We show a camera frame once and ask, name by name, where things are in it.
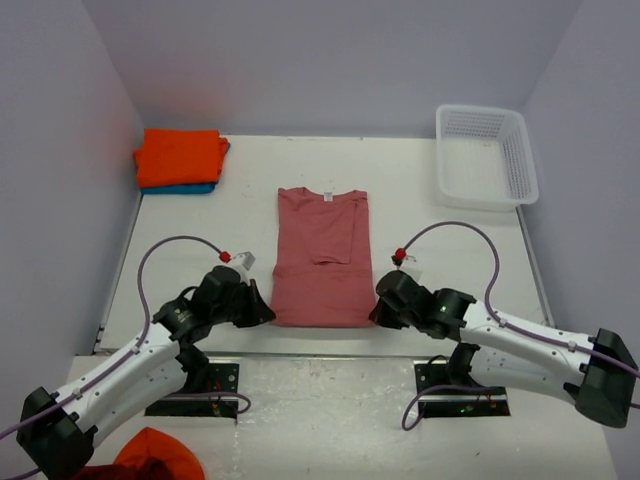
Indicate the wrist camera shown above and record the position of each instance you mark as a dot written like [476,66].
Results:
[243,263]
[410,265]

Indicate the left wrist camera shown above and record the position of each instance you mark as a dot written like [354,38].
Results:
[243,263]

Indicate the white plastic basket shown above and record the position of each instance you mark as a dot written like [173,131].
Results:
[484,159]

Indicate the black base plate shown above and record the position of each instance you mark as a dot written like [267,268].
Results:
[449,403]
[210,377]

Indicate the pink t shirt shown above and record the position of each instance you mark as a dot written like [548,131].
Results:
[323,277]

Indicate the folded orange t shirt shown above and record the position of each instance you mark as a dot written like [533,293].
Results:
[155,139]

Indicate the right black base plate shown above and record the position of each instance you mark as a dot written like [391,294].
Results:
[449,403]

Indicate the folded blue t shirt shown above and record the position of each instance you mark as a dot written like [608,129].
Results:
[180,189]

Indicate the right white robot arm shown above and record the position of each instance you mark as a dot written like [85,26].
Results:
[595,374]

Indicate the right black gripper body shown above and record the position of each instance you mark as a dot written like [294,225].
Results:
[386,315]

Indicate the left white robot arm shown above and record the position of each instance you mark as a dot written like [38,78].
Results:
[60,430]

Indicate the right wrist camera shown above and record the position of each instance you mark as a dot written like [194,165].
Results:
[410,265]

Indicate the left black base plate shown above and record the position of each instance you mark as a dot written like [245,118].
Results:
[210,377]

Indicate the dark red cloth at front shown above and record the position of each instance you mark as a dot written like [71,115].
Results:
[120,472]

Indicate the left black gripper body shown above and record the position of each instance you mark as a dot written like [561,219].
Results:
[241,309]

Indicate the orange cloth at front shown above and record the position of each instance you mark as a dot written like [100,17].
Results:
[153,454]

